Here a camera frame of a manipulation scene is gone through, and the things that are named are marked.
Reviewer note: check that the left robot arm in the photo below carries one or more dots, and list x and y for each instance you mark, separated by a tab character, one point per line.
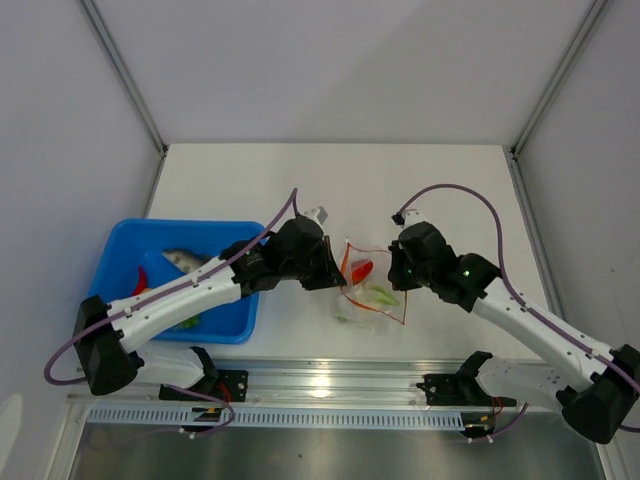
112	342

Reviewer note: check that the slotted cable duct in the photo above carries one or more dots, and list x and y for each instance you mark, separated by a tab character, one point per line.
427	420

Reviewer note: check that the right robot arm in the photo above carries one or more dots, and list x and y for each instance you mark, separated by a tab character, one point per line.
592	385

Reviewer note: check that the blue plastic tray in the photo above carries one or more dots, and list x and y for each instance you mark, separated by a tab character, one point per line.
138	244

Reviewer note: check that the green toy grapes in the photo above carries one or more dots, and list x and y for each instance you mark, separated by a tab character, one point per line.
189	323

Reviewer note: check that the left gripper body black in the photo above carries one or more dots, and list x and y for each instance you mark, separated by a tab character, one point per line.
300	270

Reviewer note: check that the frame post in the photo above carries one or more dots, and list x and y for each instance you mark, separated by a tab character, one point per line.
578	42
116	60

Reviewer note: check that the red orange toy mango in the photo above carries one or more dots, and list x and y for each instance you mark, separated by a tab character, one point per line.
359	271

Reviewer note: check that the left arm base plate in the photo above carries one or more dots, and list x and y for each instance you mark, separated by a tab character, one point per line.
231	386

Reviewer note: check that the left frame post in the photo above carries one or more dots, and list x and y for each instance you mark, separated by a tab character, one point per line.
116	60

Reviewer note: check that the grey toy fish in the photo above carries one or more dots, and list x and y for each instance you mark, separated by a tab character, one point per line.
185	261

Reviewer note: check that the red toy chili pepper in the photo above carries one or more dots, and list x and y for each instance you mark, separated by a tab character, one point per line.
142	284

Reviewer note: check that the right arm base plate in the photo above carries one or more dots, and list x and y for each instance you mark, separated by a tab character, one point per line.
454	390

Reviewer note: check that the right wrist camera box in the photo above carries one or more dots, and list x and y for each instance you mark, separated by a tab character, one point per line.
408	217

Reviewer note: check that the white green toy cabbage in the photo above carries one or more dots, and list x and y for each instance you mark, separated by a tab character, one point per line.
368	301

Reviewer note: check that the right frame post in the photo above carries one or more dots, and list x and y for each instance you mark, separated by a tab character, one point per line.
578	42

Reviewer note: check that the aluminium mounting rail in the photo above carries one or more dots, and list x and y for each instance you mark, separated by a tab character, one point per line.
315	381

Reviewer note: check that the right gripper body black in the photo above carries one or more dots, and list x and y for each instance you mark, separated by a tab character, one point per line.
404	275

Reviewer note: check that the clear zip top bag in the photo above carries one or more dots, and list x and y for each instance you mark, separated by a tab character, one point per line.
382	262

